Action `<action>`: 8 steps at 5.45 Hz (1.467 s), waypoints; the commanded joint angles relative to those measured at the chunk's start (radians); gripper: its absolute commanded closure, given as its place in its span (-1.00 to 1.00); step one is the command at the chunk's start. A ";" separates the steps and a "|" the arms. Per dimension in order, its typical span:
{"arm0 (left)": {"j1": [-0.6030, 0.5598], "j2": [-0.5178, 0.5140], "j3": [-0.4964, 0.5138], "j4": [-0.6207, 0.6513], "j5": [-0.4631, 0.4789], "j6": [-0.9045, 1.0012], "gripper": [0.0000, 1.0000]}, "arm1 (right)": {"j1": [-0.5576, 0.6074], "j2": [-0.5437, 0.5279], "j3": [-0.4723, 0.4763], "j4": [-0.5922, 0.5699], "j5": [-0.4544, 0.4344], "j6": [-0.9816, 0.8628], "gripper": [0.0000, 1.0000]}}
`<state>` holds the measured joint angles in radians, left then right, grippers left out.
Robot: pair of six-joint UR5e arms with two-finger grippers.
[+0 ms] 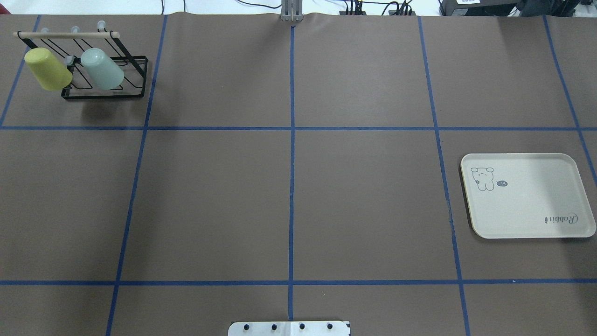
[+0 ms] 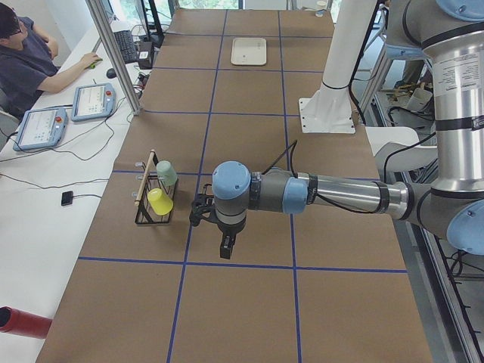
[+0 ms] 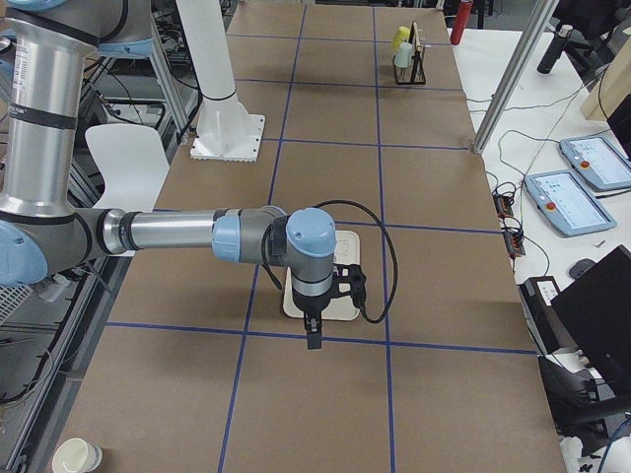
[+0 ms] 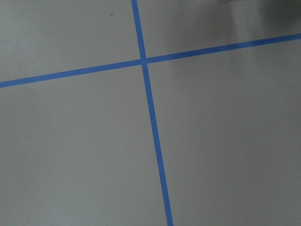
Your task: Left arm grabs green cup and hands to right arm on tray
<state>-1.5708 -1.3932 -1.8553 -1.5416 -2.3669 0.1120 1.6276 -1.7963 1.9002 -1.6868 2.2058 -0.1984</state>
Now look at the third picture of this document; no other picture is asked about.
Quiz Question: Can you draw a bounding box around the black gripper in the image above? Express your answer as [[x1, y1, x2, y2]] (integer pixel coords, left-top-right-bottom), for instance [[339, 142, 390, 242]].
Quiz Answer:
[[301, 264, 367, 350]]

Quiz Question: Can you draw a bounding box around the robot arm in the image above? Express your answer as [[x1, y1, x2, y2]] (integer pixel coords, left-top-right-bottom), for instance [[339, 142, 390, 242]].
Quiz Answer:
[[1, 1, 366, 349]]

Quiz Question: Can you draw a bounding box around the cream rabbit tray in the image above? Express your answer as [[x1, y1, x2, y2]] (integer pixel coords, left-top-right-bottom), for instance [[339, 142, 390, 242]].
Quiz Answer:
[[282, 230, 363, 321]]

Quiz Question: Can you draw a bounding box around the paper cup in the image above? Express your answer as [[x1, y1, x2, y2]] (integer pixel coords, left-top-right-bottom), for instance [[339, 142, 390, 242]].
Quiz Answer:
[[51, 438, 103, 473]]

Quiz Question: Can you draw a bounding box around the yellow plastic cup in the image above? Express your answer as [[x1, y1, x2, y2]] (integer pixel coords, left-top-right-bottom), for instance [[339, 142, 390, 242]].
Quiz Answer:
[[391, 26, 410, 51]]

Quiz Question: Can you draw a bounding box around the black box device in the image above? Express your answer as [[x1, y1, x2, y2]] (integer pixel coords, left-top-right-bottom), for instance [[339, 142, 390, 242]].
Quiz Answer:
[[519, 276, 563, 354]]

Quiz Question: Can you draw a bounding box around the white plastic chair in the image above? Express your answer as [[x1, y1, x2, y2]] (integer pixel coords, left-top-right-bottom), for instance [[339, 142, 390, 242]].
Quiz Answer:
[[86, 124, 189, 256]]

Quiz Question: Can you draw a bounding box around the black computer mouse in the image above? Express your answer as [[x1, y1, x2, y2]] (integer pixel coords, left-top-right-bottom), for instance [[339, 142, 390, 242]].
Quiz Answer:
[[568, 258, 596, 280]]

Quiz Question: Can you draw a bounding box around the near blue teach pendant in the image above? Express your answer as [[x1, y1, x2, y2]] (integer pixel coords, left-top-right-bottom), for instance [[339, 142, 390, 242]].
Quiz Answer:
[[525, 169, 617, 237]]

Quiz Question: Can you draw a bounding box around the blue teach pendant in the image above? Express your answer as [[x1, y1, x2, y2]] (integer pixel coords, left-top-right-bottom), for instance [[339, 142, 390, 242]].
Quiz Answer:
[[525, 169, 617, 237], [559, 136, 630, 191]]

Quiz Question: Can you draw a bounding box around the far blue teach pendant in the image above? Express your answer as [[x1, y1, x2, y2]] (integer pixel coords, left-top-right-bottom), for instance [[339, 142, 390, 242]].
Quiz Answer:
[[559, 136, 630, 191]]

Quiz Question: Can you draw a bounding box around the red cylinder bottle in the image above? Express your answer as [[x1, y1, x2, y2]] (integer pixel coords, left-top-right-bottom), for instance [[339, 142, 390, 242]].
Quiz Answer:
[[450, 0, 473, 45]]

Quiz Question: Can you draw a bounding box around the black cylinder bottle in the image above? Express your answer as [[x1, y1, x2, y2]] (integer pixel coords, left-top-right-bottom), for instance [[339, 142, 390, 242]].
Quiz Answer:
[[536, 24, 574, 74]]

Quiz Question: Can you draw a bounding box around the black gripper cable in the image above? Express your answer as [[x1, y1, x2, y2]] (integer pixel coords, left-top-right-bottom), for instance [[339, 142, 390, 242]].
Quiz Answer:
[[259, 198, 400, 324]]

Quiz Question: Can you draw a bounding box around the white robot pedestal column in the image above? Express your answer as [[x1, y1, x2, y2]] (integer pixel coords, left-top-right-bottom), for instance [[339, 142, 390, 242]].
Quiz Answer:
[[176, 0, 265, 163]]

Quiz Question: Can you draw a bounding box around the black wire cup rack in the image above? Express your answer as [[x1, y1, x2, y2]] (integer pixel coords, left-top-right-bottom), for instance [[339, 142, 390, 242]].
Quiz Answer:
[[392, 20, 427, 86]]

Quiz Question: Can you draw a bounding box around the aluminium frame post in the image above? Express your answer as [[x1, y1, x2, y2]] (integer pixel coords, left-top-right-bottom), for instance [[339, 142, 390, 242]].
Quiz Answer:
[[471, 0, 559, 155]]

